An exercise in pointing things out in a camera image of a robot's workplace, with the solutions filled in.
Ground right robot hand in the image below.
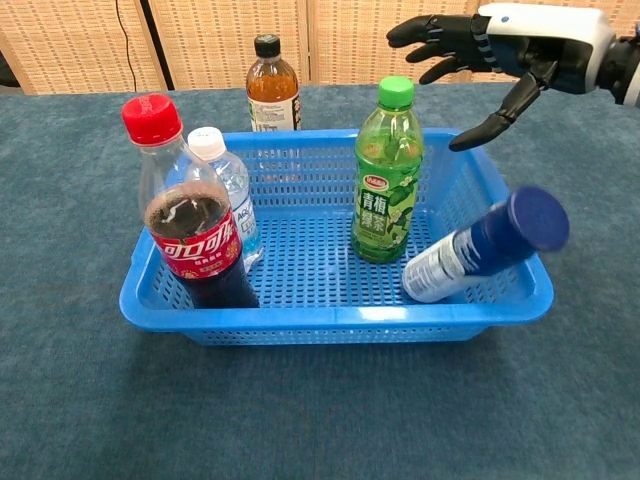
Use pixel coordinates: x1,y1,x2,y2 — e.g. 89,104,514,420
385,2,621,153

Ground blue-capped white bottle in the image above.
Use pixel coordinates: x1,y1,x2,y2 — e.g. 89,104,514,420
401,184,571,304

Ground green-capped bottle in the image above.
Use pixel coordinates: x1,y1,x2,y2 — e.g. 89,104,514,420
350,75,425,265

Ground brown tea bottle black cap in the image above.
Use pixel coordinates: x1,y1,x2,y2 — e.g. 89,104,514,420
245,33,302,133

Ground clear water bottle white cap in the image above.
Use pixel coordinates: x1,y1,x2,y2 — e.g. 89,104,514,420
187,125,265,275

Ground red-capped dark bottle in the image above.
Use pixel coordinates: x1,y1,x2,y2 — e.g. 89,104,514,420
119,92,261,309

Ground blue plastic slotted basket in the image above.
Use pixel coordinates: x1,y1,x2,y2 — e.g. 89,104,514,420
118,127,555,346

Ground bamboo folding screen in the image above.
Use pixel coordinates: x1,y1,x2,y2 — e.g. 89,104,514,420
0,0,640,96

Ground black tripod stand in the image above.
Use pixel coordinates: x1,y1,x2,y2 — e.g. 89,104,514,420
138,0,174,91

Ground teal table cloth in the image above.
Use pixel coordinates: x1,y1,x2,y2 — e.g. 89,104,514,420
0,78,640,480

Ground thin black hanging cable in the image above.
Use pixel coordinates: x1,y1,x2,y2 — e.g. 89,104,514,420
114,0,139,94

